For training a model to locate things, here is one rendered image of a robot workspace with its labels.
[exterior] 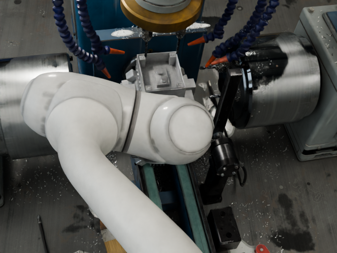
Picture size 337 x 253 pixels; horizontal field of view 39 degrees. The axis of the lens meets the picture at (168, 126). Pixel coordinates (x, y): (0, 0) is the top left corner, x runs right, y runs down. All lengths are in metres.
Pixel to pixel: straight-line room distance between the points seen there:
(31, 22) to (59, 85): 1.09
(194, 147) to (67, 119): 0.18
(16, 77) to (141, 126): 0.49
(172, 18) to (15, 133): 0.44
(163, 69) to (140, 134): 0.50
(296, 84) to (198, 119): 0.59
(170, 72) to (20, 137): 0.39
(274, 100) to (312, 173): 0.36
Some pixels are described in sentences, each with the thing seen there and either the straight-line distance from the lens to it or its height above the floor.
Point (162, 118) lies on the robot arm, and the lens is 0.68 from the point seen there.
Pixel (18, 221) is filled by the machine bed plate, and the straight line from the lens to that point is 1.35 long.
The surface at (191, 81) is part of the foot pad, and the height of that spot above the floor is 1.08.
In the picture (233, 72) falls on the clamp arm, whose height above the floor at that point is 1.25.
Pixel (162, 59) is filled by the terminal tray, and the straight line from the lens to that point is 1.22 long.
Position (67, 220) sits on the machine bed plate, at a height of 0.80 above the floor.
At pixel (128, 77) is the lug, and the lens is 1.22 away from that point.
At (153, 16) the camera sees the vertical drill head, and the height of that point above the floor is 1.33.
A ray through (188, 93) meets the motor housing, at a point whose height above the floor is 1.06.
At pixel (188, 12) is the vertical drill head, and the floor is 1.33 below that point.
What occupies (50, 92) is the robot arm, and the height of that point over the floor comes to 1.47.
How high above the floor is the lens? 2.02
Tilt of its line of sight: 55 degrees down
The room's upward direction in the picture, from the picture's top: 9 degrees clockwise
